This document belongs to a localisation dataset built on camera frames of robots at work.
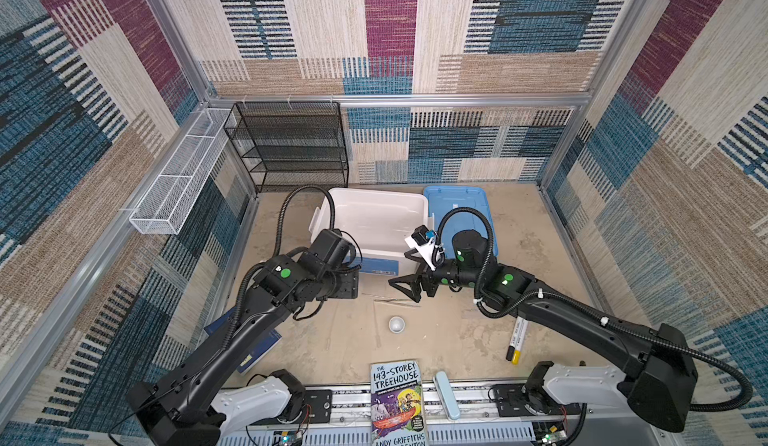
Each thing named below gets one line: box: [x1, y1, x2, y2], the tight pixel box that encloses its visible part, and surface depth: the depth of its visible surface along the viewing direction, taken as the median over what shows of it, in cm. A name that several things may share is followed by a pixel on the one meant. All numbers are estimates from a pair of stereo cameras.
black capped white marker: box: [506, 316, 523, 361], surface depth 83 cm
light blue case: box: [433, 371, 460, 421], surface depth 74 cm
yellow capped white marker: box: [512, 319, 529, 366], surface depth 83 cm
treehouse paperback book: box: [370, 360, 428, 446], surface depth 73 cm
